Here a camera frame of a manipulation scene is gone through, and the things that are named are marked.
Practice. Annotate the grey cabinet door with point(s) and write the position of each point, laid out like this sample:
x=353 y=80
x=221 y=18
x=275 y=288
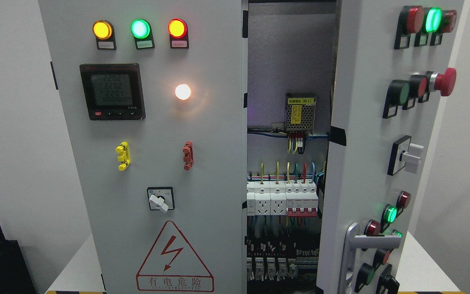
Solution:
x=211 y=59
x=384 y=49

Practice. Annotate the metal mesh power supply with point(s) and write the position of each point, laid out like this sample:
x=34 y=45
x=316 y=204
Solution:
x=300 y=111

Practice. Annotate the white glowing indicator lamp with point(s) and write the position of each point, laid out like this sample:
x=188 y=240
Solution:
x=183 y=91

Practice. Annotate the white socket breaker row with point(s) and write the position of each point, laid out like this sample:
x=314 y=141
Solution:
x=282 y=198

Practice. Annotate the lower relay terminal row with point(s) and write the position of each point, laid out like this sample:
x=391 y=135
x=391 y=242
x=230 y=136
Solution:
x=281 y=258

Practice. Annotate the red indicator lamp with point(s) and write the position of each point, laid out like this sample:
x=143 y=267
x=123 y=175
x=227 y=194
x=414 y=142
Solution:
x=177 y=28

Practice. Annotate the red triangle warning sticker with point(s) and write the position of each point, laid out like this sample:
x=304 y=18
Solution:
x=172 y=265

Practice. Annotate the black digital power meter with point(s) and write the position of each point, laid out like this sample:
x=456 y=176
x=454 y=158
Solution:
x=113 y=92

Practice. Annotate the green indicator lamp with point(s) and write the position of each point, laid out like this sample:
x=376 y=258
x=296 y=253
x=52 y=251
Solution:
x=140 y=28

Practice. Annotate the yellow indicator lamp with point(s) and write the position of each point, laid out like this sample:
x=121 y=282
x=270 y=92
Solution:
x=102 y=29

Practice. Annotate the red emergency stop button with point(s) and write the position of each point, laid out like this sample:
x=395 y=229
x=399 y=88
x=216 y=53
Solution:
x=442 y=82

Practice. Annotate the black box at left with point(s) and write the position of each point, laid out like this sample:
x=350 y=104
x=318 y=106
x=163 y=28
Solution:
x=14 y=274

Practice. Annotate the red terminal post block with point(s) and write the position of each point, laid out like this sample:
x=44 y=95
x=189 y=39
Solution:
x=188 y=157

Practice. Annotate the white rotary selector switch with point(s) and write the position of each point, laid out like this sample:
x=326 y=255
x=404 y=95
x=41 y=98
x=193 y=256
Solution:
x=161 y=198

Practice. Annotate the yellow terminal post block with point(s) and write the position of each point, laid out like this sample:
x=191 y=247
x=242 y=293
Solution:
x=123 y=155

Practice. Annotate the right door rotary switch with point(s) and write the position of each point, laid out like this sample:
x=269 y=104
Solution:
x=404 y=155

